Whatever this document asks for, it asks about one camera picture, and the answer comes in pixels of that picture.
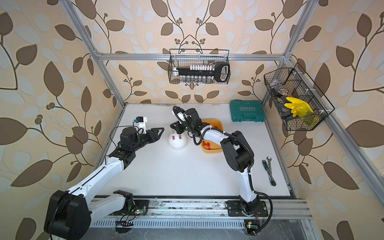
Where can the yellow rubber glove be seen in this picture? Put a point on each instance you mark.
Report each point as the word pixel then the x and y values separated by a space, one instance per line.
pixel 298 107

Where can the socket set rail black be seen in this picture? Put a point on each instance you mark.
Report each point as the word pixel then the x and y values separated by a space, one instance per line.
pixel 219 73

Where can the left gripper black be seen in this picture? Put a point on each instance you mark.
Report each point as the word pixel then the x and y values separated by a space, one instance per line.
pixel 153 137

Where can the black wire basket back wall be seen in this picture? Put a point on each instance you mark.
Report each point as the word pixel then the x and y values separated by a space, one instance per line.
pixel 186 57

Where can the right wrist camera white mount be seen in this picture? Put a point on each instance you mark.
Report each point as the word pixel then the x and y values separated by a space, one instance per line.
pixel 180 113

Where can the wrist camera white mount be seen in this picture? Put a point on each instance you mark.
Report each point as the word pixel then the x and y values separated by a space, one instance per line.
pixel 140 123
pixel 180 113

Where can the black pliers in basket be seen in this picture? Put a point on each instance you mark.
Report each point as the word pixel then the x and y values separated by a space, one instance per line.
pixel 286 113

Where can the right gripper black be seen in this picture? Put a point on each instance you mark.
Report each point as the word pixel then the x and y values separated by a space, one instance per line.
pixel 179 129

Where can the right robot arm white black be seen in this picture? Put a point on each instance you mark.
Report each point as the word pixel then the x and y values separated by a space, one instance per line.
pixel 238 155

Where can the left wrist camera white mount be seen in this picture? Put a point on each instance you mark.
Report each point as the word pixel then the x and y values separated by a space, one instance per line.
pixel 140 123

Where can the green plastic tool case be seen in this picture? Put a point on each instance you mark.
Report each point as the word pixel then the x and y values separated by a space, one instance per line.
pixel 247 111

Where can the ratchet wrench green handle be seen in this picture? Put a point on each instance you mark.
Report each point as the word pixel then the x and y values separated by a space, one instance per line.
pixel 268 168

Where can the black wire basket wall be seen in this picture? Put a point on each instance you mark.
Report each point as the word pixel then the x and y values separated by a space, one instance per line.
pixel 291 82
pixel 186 57

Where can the yellow plastic tray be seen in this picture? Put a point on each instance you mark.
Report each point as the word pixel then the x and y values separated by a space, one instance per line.
pixel 210 147

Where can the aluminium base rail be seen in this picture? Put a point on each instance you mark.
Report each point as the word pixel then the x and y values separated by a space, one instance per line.
pixel 203 213

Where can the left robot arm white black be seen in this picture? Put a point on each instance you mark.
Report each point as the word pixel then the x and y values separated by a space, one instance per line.
pixel 71 213

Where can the black wire basket right wall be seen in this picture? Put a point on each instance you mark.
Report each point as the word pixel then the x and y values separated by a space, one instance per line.
pixel 291 82

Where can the white dome screw holder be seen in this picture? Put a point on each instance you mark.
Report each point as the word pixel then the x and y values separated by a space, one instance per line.
pixel 176 143

